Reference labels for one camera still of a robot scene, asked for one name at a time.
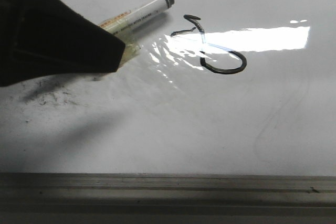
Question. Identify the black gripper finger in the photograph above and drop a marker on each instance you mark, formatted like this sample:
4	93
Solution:
45	37

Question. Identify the white black whiteboard marker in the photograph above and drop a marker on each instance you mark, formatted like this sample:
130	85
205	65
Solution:
132	19

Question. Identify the clear adhesive tape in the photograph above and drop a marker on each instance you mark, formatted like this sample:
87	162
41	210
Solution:
132	47

